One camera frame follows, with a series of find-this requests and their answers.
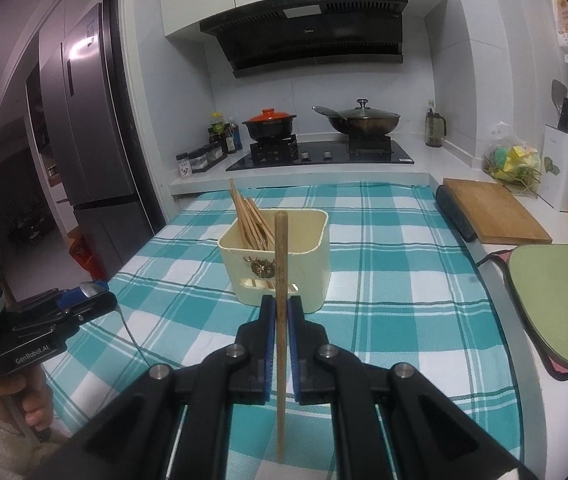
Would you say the black clay pot orange lid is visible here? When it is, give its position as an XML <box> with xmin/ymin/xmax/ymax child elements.
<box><xmin>242</xmin><ymin>108</ymin><xmax>297</xmax><ymax>142</ymax></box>

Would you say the black range hood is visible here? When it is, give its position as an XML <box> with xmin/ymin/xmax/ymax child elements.
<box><xmin>199</xmin><ymin>0</ymin><xmax>409</xmax><ymax>79</ymax></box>

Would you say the white knife block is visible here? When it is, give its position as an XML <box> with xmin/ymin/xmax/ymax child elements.
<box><xmin>536</xmin><ymin>125</ymin><xmax>568</xmax><ymax>213</ymax></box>

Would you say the wooden cutting board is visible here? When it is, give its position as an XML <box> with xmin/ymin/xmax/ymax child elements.
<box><xmin>443</xmin><ymin>177</ymin><xmax>553</xmax><ymax>245</ymax></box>

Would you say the clear plastic bag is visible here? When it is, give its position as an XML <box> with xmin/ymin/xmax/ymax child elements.
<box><xmin>483</xmin><ymin>122</ymin><xmax>545</xmax><ymax>193</ymax></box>

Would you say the cream plastic chopstick holder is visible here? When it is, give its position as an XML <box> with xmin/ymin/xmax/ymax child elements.
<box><xmin>218</xmin><ymin>209</ymin><xmax>331</xmax><ymax>313</ymax></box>

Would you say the wooden chopstick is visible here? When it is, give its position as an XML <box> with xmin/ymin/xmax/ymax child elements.
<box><xmin>274</xmin><ymin>211</ymin><xmax>289</xmax><ymax>461</ymax></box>

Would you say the grey spatula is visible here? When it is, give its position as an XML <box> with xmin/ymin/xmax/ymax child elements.
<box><xmin>551</xmin><ymin>79</ymin><xmax>567</xmax><ymax>128</ymax></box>

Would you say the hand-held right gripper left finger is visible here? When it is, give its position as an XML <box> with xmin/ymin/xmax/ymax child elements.
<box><xmin>28</xmin><ymin>294</ymin><xmax>275</xmax><ymax>480</ymax></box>

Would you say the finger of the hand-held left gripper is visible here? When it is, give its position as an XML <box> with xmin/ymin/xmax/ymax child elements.
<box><xmin>14</xmin><ymin>286</ymin><xmax>84</xmax><ymax>318</ymax></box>
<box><xmin>18</xmin><ymin>292</ymin><xmax>118</xmax><ymax>343</ymax></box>

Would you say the glass wok lid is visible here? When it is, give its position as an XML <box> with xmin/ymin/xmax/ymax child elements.
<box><xmin>334</xmin><ymin>99</ymin><xmax>401</xmax><ymax>122</ymax></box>

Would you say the teal checked cloth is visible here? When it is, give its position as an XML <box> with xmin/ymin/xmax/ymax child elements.
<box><xmin>46</xmin><ymin>182</ymin><xmax>522</xmax><ymax>480</ymax></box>

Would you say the person's left hand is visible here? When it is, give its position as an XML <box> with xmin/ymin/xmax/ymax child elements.
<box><xmin>0</xmin><ymin>366</ymin><xmax>57</xmax><ymax>438</ymax></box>

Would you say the grey refrigerator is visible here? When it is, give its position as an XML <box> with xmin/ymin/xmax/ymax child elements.
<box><xmin>38</xmin><ymin>2</ymin><xmax>157</xmax><ymax>281</ymax></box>

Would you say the bundle of wooden chopsticks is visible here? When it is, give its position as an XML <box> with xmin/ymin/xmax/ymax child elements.
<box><xmin>228</xmin><ymin>177</ymin><xmax>279</xmax><ymax>252</ymax></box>

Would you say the glass jug with handle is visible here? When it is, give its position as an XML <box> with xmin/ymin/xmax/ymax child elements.
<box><xmin>425</xmin><ymin>100</ymin><xmax>447</xmax><ymax>148</ymax></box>

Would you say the green padded mat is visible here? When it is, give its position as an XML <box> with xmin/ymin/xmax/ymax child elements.
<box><xmin>506</xmin><ymin>244</ymin><xmax>568</xmax><ymax>366</ymax></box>

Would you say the dark wok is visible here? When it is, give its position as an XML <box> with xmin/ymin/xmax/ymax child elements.
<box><xmin>312</xmin><ymin>105</ymin><xmax>402</xmax><ymax>138</ymax></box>

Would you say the black glass gas stove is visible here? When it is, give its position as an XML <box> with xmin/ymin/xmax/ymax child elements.
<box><xmin>225</xmin><ymin>139</ymin><xmax>415</xmax><ymax>172</ymax></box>

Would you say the yellow sponge cloth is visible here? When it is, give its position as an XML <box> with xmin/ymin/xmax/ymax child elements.
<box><xmin>499</xmin><ymin>146</ymin><xmax>541</xmax><ymax>182</ymax></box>

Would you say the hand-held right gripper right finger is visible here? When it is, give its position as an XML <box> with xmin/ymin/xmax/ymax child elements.
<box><xmin>288</xmin><ymin>294</ymin><xmax>540</xmax><ymax>480</ymax></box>

